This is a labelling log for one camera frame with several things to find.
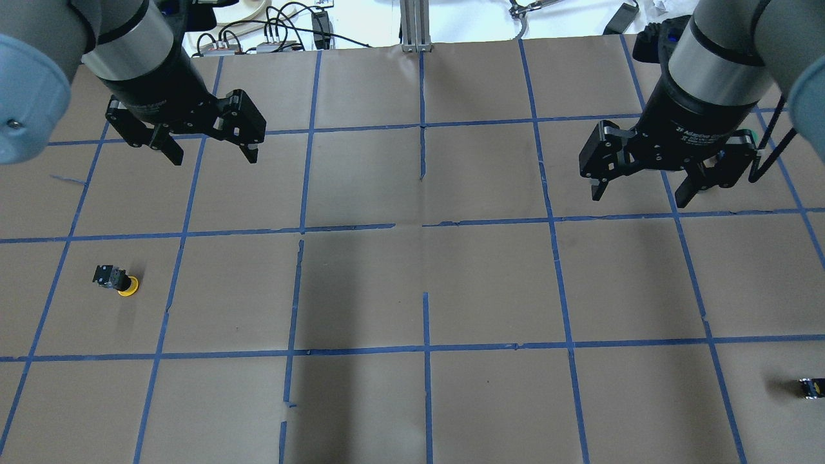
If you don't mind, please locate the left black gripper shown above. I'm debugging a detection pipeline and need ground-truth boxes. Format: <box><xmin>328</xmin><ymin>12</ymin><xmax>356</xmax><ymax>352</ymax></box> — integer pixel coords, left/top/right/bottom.
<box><xmin>105</xmin><ymin>49</ymin><xmax>266</xmax><ymax>166</ymax></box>

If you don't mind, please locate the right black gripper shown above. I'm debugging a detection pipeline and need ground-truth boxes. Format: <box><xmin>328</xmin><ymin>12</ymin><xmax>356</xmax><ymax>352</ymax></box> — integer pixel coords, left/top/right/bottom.
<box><xmin>579</xmin><ymin>81</ymin><xmax>757</xmax><ymax>208</ymax></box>

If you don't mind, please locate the yellow push button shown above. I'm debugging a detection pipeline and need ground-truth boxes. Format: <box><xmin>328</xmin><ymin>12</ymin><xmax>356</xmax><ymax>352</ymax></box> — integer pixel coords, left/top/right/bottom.
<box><xmin>92</xmin><ymin>264</ymin><xmax>139</xmax><ymax>297</ymax></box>

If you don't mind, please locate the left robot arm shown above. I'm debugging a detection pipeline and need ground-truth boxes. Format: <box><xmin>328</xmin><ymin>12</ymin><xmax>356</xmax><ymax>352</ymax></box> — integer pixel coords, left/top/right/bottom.
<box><xmin>1</xmin><ymin>1</ymin><xmax>266</xmax><ymax>166</ymax></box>

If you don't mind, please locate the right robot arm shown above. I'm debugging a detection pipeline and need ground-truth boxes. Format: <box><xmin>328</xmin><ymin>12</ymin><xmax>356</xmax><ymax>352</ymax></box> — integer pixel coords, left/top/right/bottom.
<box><xmin>579</xmin><ymin>1</ymin><xmax>824</xmax><ymax>208</ymax></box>

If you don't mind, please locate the green push button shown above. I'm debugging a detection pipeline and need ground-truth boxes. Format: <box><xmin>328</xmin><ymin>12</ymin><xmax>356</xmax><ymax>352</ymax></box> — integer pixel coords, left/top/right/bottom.
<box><xmin>797</xmin><ymin>377</ymin><xmax>825</xmax><ymax>400</ymax></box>

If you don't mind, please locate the black power adapter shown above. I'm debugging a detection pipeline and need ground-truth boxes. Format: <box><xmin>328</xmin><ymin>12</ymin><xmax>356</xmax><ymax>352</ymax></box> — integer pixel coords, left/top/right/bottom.
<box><xmin>602</xmin><ymin>0</ymin><xmax>640</xmax><ymax>35</ymax></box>

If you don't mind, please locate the aluminium frame post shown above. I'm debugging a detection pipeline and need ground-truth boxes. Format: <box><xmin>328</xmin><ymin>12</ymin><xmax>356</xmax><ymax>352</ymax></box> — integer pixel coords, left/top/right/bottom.
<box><xmin>400</xmin><ymin>0</ymin><xmax>432</xmax><ymax>53</ymax></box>

